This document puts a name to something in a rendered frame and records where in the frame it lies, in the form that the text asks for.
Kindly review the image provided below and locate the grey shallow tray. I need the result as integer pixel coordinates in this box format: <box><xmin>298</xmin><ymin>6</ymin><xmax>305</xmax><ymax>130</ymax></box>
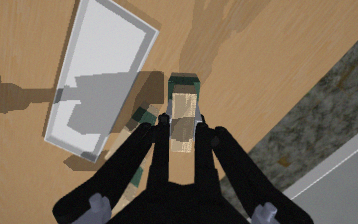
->
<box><xmin>44</xmin><ymin>0</ymin><xmax>160</xmax><ymax>163</ymax></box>

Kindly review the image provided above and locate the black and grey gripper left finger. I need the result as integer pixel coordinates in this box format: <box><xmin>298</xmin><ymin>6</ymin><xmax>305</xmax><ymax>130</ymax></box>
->
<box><xmin>52</xmin><ymin>99</ymin><xmax>172</xmax><ymax>224</ymax></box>

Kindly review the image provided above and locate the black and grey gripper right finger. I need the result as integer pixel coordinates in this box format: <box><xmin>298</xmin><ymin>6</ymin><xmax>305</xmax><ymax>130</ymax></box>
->
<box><xmin>193</xmin><ymin>101</ymin><xmax>314</xmax><ymax>224</ymax></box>

